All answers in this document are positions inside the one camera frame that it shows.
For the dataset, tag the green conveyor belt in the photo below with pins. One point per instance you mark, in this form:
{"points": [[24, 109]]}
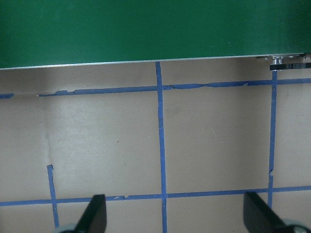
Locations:
{"points": [[145, 29]]}

